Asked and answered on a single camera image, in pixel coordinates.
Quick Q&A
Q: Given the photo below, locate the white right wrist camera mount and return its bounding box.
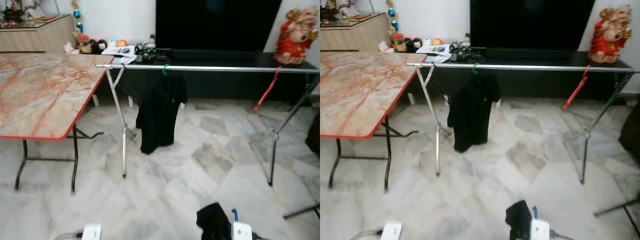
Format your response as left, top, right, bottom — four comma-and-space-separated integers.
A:
231, 221, 253, 240
530, 218, 551, 240

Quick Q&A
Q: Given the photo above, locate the black garment with red trim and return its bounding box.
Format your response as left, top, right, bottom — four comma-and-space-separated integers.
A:
505, 200, 533, 240
196, 202, 232, 240

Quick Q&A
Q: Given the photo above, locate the red laughing Buddha statue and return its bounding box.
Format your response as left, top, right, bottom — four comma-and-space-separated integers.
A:
273, 6, 319, 66
588, 5, 633, 64

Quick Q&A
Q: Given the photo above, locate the trophy with blue ball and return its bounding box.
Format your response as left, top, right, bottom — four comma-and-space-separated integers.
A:
386, 0, 398, 32
71, 0, 83, 34

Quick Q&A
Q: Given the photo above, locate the black soundbar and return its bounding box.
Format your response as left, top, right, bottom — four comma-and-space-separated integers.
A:
167, 48, 267, 61
482, 47, 581, 60

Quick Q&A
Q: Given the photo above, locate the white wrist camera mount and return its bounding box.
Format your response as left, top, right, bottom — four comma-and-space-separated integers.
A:
380, 220, 403, 240
530, 218, 551, 240
231, 221, 253, 240
81, 223, 103, 240

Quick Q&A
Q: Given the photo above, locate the light wooden cabinet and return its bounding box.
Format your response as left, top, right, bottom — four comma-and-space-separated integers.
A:
0, 14, 77, 54
320, 12, 392, 52

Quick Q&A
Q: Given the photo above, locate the steel clothes rack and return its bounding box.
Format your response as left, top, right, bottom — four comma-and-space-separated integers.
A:
405, 62, 638, 185
95, 63, 321, 187

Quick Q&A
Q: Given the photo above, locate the black shirt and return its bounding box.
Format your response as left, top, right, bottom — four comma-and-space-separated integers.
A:
136, 74, 188, 155
447, 73, 501, 153

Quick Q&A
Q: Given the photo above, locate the white porcelain statue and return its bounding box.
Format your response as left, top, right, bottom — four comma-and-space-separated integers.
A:
22, 0, 46, 21
336, 0, 359, 19

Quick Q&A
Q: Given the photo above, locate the marble top folding table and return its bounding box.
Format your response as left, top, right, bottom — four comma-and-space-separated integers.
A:
0, 52, 115, 193
320, 51, 428, 192

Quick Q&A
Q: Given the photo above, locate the black television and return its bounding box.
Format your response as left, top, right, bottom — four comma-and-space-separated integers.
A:
470, 0, 597, 50
155, 0, 283, 51

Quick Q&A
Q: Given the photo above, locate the white paper stack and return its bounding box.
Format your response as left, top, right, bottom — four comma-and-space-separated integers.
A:
416, 44, 451, 63
101, 45, 137, 65

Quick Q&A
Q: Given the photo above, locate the red plastic hanger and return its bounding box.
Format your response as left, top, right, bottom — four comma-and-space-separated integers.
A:
562, 65, 591, 111
253, 66, 282, 114

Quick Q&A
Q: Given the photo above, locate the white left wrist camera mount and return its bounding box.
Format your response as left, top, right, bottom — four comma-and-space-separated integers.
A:
380, 220, 403, 240
81, 223, 103, 240

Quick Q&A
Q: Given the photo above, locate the black television console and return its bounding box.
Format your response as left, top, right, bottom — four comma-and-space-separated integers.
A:
407, 49, 640, 103
95, 50, 321, 105

